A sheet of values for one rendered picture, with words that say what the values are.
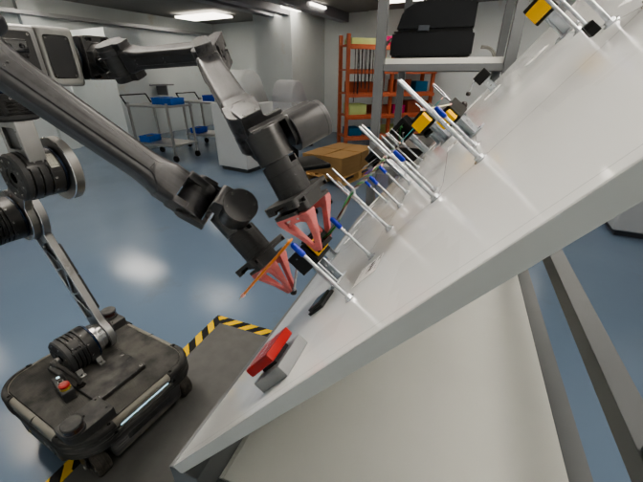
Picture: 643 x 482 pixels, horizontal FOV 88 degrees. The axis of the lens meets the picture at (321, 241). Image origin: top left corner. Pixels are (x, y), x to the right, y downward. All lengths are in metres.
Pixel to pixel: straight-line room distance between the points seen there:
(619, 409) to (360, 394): 0.42
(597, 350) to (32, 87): 0.94
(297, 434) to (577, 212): 0.62
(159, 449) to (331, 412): 1.14
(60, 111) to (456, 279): 0.57
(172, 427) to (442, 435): 1.32
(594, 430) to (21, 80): 2.18
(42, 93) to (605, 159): 0.63
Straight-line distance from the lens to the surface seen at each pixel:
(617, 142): 0.25
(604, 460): 1.99
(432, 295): 0.24
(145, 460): 1.77
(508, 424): 0.82
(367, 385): 0.80
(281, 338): 0.42
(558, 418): 0.88
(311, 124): 0.53
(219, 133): 5.69
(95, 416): 1.61
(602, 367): 0.71
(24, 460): 2.03
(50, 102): 0.63
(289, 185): 0.50
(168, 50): 1.08
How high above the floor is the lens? 1.41
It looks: 27 degrees down
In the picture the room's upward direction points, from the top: straight up
